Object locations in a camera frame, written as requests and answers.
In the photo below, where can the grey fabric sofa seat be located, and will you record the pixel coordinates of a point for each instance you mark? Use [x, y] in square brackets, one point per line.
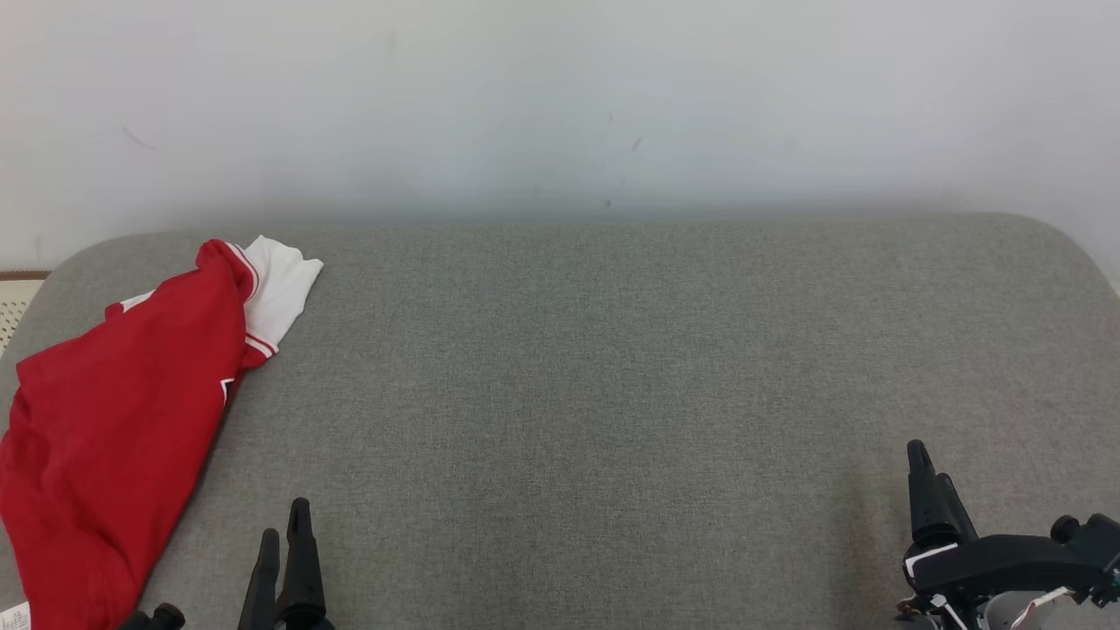
[612, 394]

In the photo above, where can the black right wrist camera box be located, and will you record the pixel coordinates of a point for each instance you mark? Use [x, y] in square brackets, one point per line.
[1094, 551]

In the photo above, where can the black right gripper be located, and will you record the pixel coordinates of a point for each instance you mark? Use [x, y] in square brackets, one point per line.
[997, 564]

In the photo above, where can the white perforated basket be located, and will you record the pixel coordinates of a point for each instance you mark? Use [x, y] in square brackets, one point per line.
[16, 306]

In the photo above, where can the red basketball jersey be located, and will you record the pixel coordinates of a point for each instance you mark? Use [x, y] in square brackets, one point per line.
[114, 420]

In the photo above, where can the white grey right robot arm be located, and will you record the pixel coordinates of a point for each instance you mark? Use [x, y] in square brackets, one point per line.
[1015, 612]

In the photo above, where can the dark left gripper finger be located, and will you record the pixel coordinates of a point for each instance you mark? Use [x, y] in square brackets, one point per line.
[302, 577]
[261, 595]

